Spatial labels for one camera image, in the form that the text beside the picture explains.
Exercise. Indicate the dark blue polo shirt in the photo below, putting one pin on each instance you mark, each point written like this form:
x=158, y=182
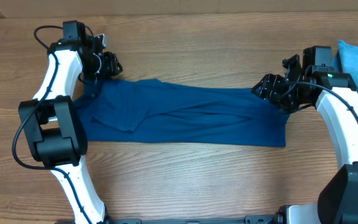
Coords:
x=153, y=111

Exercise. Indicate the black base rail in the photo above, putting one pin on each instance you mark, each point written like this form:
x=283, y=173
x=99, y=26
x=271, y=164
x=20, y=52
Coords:
x=197, y=220

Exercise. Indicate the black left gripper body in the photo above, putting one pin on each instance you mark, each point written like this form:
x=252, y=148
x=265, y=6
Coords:
x=110, y=65

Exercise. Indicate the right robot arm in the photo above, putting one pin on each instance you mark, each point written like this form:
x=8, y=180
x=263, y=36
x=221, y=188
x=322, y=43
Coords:
x=312, y=80

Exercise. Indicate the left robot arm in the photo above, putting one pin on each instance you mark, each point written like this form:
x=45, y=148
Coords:
x=53, y=130

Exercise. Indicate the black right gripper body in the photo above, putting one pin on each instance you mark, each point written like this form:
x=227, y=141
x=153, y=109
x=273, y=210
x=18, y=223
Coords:
x=272, y=86

